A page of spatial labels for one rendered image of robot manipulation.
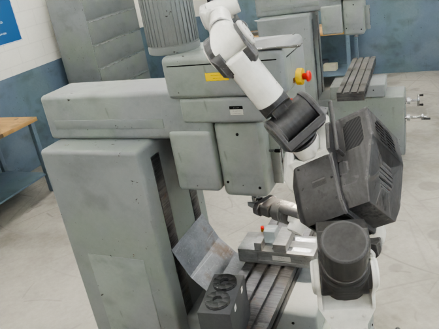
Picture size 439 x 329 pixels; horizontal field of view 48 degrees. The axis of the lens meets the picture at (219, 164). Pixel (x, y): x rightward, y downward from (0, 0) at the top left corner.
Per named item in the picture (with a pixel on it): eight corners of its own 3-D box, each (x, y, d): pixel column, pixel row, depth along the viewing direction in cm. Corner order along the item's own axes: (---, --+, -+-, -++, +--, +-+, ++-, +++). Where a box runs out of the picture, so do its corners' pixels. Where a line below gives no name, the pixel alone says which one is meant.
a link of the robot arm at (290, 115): (294, 83, 136) (323, 120, 141) (283, 80, 145) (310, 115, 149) (262, 111, 137) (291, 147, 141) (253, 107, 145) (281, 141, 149)
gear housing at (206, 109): (285, 101, 196) (282, 76, 192) (265, 123, 176) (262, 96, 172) (208, 104, 210) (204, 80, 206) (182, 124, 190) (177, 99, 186)
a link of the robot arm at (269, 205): (272, 188, 206) (294, 195, 198) (275, 209, 210) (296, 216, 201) (251, 201, 199) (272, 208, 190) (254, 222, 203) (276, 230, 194)
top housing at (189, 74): (307, 74, 189) (303, 31, 183) (288, 96, 167) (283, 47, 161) (196, 80, 209) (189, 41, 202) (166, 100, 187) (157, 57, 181)
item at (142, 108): (234, 119, 208) (227, 72, 200) (212, 140, 189) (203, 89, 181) (81, 122, 241) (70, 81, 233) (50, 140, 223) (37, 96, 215)
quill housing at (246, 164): (284, 176, 209) (275, 103, 196) (268, 200, 192) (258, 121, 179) (242, 174, 217) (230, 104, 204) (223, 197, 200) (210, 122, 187)
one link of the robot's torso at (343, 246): (376, 262, 114) (365, 195, 124) (319, 266, 116) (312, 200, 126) (371, 302, 137) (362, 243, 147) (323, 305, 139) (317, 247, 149)
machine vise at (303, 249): (322, 249, 226) (320, 228, 221) (315, 269, 213) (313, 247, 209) (249, 243, 240) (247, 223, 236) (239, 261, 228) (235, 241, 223)
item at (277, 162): (287, 179, 199) (281, 130, 191) (283, 183, 196) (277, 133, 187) (277, 178, 201) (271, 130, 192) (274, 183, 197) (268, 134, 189)
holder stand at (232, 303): (251, 313, 194) (243, 271, 186) (238, 356, 175) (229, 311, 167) (221, 312, 198) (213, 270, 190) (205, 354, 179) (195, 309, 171)
